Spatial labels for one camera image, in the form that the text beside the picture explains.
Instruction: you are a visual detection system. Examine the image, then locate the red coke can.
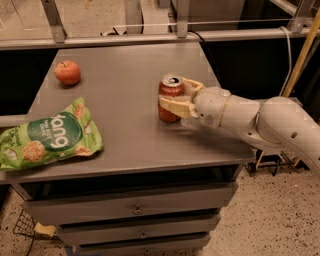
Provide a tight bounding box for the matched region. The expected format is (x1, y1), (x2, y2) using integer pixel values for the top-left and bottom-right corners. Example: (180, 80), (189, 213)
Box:
(158, 73), (185, 123)

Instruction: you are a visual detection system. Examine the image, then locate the grey metal railing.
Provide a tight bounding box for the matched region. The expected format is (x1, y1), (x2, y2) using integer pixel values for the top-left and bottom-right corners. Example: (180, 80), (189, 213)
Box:
(0, 0), (319, 50)

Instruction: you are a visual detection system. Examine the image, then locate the grey drawer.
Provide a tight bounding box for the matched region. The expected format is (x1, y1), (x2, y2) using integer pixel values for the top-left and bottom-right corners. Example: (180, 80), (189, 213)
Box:
(58, 214), (220, 245)
(24, 182), (238, 225)
(75, 233), (212, 256)

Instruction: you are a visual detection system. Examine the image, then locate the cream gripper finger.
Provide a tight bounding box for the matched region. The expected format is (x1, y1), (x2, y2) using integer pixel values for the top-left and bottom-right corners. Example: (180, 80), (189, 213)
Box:
(158, 95), (198, 119)
(182, 78), (204, 101)

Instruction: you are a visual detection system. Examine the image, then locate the white cable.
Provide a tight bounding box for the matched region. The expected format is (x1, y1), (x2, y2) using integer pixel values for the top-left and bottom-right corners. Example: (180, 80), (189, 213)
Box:
(278, 25), (294, 97)

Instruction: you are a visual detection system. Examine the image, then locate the middle grey drawer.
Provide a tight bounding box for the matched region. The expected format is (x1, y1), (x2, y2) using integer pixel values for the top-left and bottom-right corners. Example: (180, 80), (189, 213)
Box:
(58, 214), (220, 245)

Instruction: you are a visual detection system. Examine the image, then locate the grey drawer cabinet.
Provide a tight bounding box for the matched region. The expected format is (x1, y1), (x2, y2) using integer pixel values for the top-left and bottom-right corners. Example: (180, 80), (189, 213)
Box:
(0, 42), (257, 256)

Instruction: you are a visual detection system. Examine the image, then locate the yellow black cart frame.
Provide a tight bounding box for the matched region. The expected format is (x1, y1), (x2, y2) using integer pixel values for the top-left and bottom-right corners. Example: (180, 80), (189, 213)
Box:
(247, 9), (320, 177)

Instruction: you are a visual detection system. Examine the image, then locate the yellow sponge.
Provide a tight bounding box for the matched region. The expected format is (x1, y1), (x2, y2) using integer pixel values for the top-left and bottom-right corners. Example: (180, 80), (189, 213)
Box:
(34, 222), (56, 237)

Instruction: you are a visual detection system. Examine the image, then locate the black wire basket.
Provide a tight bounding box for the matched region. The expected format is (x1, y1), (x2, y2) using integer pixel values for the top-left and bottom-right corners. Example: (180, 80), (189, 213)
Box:
(13, 210), (51, 256)

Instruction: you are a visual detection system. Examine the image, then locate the green chip bag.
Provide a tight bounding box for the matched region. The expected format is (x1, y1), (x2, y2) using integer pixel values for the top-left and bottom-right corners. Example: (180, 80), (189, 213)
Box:
(0, 97), (103, 170)

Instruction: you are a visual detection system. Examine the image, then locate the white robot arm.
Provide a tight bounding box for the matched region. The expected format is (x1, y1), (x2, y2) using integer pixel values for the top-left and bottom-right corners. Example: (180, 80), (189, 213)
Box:
(158, 78), (320, 175)

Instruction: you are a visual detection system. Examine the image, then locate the bottom grey drawer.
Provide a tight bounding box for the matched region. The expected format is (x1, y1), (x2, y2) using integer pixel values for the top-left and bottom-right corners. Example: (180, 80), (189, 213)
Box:
(75, 233), (212, 256)

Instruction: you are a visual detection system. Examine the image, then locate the red apple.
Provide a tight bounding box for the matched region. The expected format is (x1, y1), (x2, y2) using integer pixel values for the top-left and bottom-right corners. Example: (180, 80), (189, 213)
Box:
(54, 60), (81, 85)

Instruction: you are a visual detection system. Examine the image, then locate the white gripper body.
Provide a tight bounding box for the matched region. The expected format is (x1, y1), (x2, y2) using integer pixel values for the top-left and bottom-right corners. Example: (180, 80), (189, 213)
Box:
(194, 87), (231, 128)

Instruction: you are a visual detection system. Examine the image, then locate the top grey drawer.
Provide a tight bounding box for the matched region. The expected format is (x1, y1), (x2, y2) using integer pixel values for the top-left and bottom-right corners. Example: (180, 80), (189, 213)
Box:
(24, 182), (238, 225)

